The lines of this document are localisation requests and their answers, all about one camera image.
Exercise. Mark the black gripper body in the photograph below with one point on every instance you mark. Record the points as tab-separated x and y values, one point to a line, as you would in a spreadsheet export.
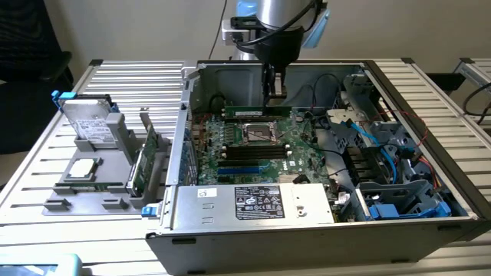
277	46

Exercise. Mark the green RAM stick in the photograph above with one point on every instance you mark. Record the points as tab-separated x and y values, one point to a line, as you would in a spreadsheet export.
249	111
89	187

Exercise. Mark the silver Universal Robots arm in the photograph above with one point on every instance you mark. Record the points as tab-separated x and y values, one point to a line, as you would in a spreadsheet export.
273	13

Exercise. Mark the black RAM slot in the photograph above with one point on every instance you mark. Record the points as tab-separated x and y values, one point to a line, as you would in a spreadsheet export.
255	157
255	150
255	147
255	154

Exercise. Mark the metal CPU socket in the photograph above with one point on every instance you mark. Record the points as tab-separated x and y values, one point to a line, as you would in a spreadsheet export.
256	132

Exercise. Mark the green Dell motherboard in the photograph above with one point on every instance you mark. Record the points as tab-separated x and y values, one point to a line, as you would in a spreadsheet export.
295	138

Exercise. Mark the black expansion slot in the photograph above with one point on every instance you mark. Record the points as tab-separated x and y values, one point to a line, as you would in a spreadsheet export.
237	164

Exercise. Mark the blue expansion slot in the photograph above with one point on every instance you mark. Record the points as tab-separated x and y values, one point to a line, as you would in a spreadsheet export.
237	170

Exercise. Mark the grey metal disk bay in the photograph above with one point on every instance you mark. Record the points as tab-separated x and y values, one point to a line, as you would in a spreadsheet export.
379	135

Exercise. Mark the green graphics card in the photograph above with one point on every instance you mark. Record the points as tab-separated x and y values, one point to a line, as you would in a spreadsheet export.
143	161

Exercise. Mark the grey power supply unit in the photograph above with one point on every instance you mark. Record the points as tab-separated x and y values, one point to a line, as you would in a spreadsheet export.
221	207

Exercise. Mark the grey parts rack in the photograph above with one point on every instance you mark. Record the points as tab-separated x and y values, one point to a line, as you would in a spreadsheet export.
111	161

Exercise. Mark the silver hard disk blue carrier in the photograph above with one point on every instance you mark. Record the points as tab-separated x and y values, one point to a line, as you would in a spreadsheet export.
85	118

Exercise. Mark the blue disk caddy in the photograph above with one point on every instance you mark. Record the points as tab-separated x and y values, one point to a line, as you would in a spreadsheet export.
387	211

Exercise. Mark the metal slat side table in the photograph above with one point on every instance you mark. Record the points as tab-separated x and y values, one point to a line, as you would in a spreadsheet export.
477	67

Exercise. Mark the blue case latch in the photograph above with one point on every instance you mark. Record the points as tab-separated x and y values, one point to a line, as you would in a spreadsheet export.
148	210

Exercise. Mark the silver CPU chip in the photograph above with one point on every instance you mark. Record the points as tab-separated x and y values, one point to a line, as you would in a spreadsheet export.
82	169

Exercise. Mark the open grey PC case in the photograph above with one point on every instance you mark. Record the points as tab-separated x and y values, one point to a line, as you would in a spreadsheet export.
307	250

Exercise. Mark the black office chair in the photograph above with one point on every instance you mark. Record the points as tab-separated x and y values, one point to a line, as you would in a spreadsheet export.
22	95

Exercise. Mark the teal plastic box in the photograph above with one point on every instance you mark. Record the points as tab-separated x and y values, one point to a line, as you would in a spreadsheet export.
45	266

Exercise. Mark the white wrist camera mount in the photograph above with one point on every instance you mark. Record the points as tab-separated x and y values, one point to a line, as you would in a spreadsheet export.
235	30

